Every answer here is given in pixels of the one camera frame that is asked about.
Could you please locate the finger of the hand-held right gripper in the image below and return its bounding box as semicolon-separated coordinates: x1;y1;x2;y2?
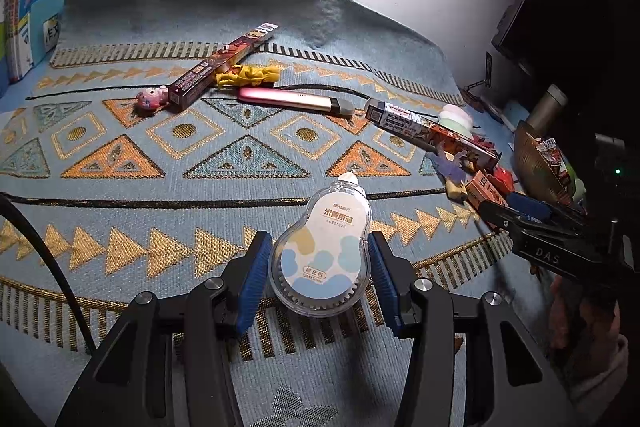
477;198;531;232
507;193;586;228

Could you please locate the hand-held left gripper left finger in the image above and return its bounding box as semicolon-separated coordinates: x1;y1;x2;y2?
54;230;274;427

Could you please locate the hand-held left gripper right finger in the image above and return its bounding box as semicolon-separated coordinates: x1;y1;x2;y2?
369;230;577;427

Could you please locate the small orange box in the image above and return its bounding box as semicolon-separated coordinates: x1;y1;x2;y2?
465;170;508;214

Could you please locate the brown woven basket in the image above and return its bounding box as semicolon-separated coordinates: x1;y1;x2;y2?
514;119;588;208

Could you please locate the clear correction tape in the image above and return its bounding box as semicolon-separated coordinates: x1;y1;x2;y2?
269;172;373;319

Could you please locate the person's right forearm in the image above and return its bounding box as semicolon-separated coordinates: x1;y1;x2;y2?
565;334;631;413

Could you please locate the person's right hand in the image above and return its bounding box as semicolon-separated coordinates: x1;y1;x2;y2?
547;274;621;378

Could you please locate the small red toy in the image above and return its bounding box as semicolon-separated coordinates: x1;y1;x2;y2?
492;166;517;196

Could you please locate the small beige toy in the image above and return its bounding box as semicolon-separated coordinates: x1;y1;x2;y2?
444;179;469;201

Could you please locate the purple translucent toy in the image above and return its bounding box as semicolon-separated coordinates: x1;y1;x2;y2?
432;146;473;185

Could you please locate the metal bottle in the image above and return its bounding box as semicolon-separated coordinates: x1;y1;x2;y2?
527;84;568;135

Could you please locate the blue patterned rug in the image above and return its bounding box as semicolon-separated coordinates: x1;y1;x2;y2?
0;0;521;427

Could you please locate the black phone stand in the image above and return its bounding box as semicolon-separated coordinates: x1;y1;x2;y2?
465;52;493;90

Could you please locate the black monitor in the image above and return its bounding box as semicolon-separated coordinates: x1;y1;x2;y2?
492;0;640;108

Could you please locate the pink utility knife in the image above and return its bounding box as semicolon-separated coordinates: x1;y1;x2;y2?
237;87;355;116

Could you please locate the yellow toy figure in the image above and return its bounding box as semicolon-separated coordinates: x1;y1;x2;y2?
214;63;281;90

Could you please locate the pink pig toy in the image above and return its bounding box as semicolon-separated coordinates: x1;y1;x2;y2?
136;87;171;112

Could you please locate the black cable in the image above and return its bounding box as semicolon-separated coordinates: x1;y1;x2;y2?
0;194;98;355

